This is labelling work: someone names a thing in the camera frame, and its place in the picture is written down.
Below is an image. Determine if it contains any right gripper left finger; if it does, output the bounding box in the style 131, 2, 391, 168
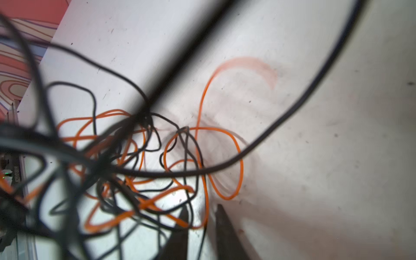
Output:
156, 206, 189, 260

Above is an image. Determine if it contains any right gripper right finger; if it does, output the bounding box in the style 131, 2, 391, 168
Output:
215, 204, 250, 260

